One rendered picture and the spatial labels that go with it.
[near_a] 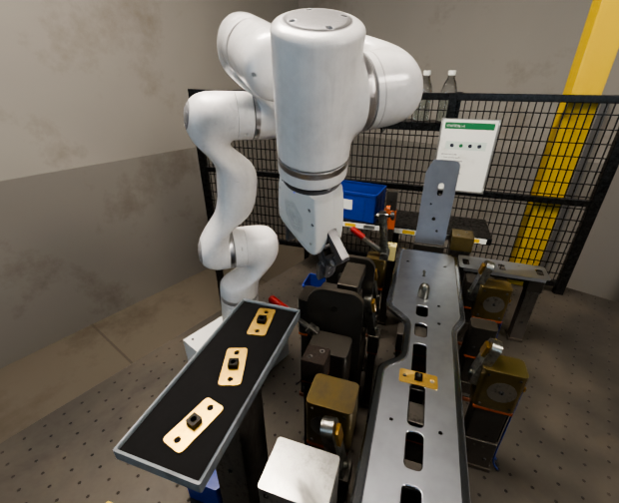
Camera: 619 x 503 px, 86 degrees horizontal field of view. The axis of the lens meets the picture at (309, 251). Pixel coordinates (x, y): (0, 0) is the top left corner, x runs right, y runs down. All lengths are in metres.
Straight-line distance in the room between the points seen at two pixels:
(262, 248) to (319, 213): 0.58
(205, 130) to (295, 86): 0.45
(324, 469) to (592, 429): 0.96
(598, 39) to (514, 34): 1.31
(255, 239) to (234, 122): 0.35
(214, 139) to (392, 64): 0.48
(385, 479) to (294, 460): 0.19
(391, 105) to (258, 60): 0.19
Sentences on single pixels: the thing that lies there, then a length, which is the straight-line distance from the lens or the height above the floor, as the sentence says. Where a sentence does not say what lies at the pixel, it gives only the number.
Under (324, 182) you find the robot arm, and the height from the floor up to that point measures 1.51.
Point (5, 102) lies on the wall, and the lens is 2.50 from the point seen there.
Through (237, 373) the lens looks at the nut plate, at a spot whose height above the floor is 1.16.
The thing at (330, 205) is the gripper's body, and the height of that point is 1.48.
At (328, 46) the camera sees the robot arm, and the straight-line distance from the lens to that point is 0.31.
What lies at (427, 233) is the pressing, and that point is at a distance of 1.44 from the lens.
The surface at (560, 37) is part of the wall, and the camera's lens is 2.94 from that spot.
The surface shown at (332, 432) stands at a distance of 0.62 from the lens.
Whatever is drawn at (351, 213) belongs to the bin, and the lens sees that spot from 1.53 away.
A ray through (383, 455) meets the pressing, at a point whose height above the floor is 1.00.
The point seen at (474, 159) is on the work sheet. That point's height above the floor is 1.29.
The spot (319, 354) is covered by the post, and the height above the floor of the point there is 1.10.
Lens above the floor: 1.61
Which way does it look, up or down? 28 degrees down
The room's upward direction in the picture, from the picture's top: straight up
